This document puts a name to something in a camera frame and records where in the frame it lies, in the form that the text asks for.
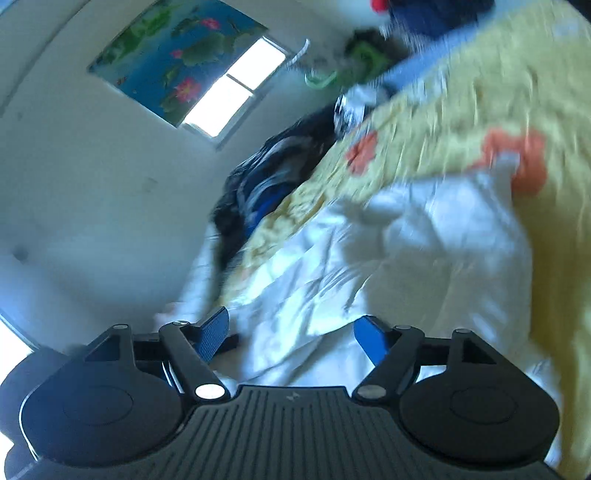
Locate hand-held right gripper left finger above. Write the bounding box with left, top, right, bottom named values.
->
left=83, top=306, right=232, bottom=400

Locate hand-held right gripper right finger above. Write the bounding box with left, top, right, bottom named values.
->
left=352, top=315, right=504, bottom=401

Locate white garment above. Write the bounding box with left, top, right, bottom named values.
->
left=156, top=168, right=546, bottom=394

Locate dark striped clothing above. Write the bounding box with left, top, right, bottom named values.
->
left=210, top=104, right=345, bottom=271

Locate window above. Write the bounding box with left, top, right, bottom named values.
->
left=178, top=37, right=297, bottom=149

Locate crumpled white grey cloth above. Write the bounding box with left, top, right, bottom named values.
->
left=333, top=85, right=384, bottom=134

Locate yellow floral blanket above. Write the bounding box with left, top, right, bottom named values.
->
left=222, top=0, right=591, bottom=480

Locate light blue cloth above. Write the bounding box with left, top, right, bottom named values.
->
left=379, top=44, right=455, bottom=95

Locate floral print window blind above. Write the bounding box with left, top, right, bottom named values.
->
left=88, top=0, right=269, bottom=128

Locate navy quilted jacket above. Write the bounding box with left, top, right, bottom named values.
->
left=387, top=0, right=497, bottom=40

